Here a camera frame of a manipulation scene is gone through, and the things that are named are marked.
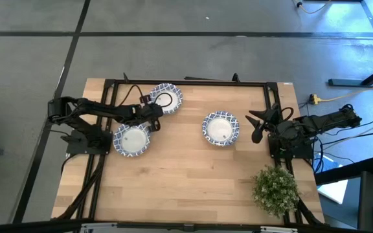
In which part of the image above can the white paper sheet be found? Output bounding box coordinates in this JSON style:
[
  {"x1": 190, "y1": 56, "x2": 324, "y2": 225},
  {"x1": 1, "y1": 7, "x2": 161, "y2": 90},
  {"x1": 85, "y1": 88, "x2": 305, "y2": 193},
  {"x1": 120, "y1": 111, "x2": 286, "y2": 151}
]
[{"x1": 317, "y1": 179, "x2": 349, "y2": 205}]

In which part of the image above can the black metal bar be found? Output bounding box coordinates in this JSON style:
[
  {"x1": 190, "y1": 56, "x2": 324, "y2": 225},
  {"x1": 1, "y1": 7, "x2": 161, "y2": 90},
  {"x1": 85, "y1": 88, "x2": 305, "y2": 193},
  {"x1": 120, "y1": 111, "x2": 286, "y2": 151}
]
[{"x1": 314, "y1": 157, "x2": 373, "y2": 186}]

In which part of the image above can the black frame crossbar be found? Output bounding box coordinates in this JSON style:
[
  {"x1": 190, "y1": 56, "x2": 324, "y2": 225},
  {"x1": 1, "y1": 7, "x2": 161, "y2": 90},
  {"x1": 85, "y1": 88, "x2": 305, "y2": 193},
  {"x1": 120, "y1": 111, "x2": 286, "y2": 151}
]
[{"x1": 0, "y1": 219, "x2": 373, "y2": 233}]

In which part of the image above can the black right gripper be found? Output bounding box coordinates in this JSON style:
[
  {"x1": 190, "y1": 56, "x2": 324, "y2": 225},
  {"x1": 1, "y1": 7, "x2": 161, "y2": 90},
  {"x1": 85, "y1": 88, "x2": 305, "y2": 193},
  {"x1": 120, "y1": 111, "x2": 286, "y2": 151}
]
[{"x1": 245, "y1": 108, "x2": 286, "y2": 144}]

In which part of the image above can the thin yellow floor cable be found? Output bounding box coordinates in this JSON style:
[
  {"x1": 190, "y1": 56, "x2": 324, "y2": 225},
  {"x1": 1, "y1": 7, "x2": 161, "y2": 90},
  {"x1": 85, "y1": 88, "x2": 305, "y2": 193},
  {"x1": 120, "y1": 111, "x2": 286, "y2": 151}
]
[{"x1": 298, "y1": 0, "x2": 333, "y2": 14}]

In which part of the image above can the blue patterned white paper bowl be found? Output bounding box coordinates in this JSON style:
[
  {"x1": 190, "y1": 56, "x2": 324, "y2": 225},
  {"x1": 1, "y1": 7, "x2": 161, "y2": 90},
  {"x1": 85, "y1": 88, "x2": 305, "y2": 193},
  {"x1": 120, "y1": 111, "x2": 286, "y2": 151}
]
[
  {"x1": 149, "y1": 82, "x2": 184, "y2": 115},
  {"x1": 201, "y1": 111, "x2": 240, "y2": 147},
  {"x1": 113, "y1": 122, "x2": 152, "y2": 158}
]

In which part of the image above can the black aluminium table frame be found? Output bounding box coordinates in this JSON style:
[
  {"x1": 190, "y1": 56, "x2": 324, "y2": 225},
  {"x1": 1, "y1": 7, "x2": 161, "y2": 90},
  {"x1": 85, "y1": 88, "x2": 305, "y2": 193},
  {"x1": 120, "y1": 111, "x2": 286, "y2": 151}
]
[{"x1": 56, "y1": 72, "x2": 325, "y2": 226}]

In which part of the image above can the small green artificial plant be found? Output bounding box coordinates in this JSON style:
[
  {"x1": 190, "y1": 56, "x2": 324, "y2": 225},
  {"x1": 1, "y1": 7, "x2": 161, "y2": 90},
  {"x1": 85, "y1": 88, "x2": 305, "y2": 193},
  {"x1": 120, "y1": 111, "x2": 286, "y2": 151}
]
[{"x1": 252, "y1": 164, "x2": 301, "y2": 218}]

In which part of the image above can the black desk leg foot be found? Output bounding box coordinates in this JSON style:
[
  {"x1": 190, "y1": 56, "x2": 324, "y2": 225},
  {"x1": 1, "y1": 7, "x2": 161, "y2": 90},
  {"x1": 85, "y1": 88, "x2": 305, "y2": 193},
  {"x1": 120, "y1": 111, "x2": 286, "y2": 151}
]
[{"x1": 328, "y1": 60, "x2": 373, "y2": 88}]

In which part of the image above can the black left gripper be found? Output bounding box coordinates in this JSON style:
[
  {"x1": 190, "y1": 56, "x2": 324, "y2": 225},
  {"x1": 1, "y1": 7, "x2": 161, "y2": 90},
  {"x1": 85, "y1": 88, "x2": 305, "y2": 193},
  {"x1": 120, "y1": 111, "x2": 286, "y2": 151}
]
[{"x1": 137, "y1": 102, "x2": 164, "y2": 132}]

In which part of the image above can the silver metal bracket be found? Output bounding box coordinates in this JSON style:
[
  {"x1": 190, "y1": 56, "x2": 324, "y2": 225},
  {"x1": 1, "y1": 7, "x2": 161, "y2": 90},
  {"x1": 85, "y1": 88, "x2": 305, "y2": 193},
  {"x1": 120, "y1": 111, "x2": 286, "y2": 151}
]
[
  {"x1": 260, "y1": 225, "x2": 299, "y2": 233},
  {"x1": 80, "y1": 223, "x2": 119, "y2": 233}
]

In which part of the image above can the black left camera cable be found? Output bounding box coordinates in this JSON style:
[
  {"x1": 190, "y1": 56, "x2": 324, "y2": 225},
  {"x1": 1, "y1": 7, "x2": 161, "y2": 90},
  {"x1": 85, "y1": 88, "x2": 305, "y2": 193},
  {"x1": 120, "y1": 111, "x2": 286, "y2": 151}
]
[{"x1": 119, "y1": 83, "x2": 175, "y2": 110}]

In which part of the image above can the yellow extension cable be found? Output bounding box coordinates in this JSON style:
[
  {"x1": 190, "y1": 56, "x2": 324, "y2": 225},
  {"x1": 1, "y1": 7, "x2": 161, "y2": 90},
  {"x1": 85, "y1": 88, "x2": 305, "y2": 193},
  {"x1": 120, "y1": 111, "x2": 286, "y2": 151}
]
[{"x1": 319, "y1": 79, "x2": 373, "y2": 103}]

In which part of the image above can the grey floor cable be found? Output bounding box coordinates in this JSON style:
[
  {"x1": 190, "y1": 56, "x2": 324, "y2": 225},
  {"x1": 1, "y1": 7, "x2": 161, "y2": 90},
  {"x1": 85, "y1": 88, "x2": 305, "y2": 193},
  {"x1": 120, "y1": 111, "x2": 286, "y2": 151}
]
[{"x1": 322, "y1": 113, "x2": 373, "y2": 151}]

